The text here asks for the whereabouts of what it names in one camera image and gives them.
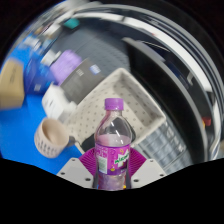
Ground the beige perforated tray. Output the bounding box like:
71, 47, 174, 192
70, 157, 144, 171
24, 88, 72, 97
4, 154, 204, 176
63, 68, 167, 154

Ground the teal screen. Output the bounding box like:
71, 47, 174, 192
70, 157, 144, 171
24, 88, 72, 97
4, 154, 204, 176
63, 18, 81, 29

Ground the blue carton box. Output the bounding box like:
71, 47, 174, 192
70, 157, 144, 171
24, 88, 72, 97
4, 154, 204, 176
24, 56, 56, 96

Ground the dark grey upright box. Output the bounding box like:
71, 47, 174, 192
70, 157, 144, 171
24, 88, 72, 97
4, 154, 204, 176
59, 59, 106, 106

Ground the white carton box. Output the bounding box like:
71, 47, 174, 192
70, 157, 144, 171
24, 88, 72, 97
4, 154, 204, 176
41, 83, 78, 121

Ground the clear bottle with purple label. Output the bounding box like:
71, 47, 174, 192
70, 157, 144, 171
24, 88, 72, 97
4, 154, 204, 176
94, 97, 132, 191

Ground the black overhead shelf unit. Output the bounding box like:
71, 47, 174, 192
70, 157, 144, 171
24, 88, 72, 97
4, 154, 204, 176
63, 16, 223, 161

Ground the brown cardboard box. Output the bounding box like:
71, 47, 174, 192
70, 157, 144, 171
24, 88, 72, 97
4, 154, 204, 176
0, 58, 26, 109

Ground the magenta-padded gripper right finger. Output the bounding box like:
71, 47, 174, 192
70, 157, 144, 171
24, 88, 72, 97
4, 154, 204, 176
125, 147, 167, 190

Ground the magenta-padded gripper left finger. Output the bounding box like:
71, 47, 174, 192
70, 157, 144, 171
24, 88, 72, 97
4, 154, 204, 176
56, 147, 99, 190

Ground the grey small-parts drawer cabinet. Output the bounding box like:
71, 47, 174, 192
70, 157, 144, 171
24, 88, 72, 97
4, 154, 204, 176
134, 120, 193, 167

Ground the beige patterned mug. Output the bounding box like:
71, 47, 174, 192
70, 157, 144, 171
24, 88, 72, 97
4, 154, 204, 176
33, 118, 76, 159

